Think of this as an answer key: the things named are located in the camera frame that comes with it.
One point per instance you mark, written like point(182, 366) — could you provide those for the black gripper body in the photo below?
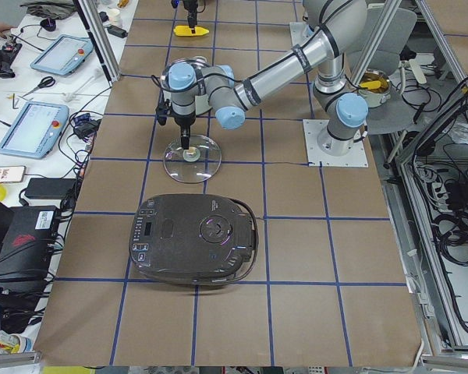
point(185, 123)
point(190, 8)

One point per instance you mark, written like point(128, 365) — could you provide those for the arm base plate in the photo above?
point(325, 151)
point(300, 34)

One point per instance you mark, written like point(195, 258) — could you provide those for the yellow corn cob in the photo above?
point(185, 31)

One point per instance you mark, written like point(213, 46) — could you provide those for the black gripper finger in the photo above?
point(185, 137)
point(192, 21)

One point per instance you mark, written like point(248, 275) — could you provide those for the dark grey rice cooker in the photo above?
point(194, 239)

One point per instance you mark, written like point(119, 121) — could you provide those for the black power adapter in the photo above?
point(48, 188)

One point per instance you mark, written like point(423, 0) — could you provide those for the blue teach pendant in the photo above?
point(35, 130)
point(63, 56)

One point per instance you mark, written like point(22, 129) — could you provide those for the black scissors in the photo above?
point(45, 82)

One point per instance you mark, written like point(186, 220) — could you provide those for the steel bowl with yellow item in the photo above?
point(375, 88)

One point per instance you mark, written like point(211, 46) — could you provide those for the blue teach pendant near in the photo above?
point(35, 130)

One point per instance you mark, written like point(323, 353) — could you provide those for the glass pot lid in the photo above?
point(196, 164)

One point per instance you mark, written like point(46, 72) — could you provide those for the pale green electric pot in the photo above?
point(183, 86)

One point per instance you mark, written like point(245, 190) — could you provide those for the black computer box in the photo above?
point(27, 239)

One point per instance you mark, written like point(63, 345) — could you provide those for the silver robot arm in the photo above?
point(332, 27)

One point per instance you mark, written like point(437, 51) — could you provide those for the grey office chair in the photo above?
point(393, 115)

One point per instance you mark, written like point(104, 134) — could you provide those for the blue teach pendant far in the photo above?
point(63, 56)

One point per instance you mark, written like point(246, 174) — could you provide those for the aluminium frame post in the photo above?
point(93, 25)

